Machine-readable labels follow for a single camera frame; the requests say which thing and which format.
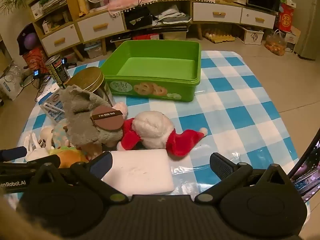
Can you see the tan round disc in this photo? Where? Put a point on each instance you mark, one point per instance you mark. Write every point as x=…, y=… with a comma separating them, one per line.
x=87, y=78

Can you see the stack of newspapers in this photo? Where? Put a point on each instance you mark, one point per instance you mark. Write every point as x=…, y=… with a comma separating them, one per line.
x=53, y=3

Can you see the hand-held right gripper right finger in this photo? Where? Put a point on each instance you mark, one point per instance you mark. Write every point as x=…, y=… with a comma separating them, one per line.
x=219, y=165

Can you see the blue white checkered tablecloth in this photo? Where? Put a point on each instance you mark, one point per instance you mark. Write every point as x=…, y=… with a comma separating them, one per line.
x=230, y=105

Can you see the small cardboard box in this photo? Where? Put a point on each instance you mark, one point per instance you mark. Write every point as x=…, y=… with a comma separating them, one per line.
x=293, y=38

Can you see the clear plastic storage box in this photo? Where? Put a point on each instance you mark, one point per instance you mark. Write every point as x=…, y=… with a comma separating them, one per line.
x=93, y=50

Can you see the white cloth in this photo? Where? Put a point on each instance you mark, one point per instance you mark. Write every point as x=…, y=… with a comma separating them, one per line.
x=37, y=150

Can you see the orange printed bag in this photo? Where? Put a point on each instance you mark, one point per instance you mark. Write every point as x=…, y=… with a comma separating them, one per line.
x=35, y=58

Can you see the black tablet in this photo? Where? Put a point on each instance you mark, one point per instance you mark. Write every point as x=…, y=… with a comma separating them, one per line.
x=308, y=170

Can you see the plastic bag of oranges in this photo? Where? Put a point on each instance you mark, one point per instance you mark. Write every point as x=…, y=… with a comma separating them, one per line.
x=275, y=44

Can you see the black label tin can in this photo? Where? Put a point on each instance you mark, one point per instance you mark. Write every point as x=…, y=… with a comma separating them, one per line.
x=58, y=71

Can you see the purple ball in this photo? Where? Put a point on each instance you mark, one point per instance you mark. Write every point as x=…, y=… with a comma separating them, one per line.
x=31, y=40

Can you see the white printed storage box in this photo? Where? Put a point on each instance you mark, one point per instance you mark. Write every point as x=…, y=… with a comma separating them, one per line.
x=253, y=35

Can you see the red white santa plush toy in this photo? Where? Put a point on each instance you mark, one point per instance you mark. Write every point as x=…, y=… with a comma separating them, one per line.
x=152, y=130

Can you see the black bag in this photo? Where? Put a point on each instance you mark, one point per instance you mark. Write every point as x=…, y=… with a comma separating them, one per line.
x=138, y=20

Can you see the grey refrigerator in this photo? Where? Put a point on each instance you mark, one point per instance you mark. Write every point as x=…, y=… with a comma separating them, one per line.
x=308, y=30

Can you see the egg tray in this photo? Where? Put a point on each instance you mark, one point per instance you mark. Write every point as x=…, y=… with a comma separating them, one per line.
x=218, y=36

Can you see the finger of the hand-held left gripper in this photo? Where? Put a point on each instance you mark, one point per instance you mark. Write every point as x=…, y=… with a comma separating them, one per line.
x=37, y=164
x=13, y=153

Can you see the pile of papers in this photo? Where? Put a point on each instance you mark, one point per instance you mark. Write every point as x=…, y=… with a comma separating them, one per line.
x=172, y=15

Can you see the white sponge block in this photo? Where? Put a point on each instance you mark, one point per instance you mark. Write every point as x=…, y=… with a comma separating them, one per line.
x=140, y=172

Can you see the red gift box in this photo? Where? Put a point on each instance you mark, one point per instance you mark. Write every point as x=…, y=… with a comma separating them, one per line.
x=285, y=17

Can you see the grey plush toy brown disc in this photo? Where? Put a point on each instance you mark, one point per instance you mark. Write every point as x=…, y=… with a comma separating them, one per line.
x=82, y=115

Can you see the wooden cabinet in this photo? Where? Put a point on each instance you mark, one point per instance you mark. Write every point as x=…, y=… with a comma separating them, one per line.
x=160, y=7

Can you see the green plastic box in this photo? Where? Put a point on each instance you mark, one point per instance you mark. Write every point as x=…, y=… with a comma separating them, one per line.
x=152, y=67

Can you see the white plastic bag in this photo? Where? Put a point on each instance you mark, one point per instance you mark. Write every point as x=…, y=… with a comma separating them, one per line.
x=10, y=82

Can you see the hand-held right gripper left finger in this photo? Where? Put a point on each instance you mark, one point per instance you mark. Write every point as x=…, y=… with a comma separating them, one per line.
x=100, y=165

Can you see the burger plush toy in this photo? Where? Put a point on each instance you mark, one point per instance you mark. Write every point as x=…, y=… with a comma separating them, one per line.
x=71, y=157

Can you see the blue white milk carton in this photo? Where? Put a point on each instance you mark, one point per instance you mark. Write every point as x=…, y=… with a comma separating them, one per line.
x=51, y=102

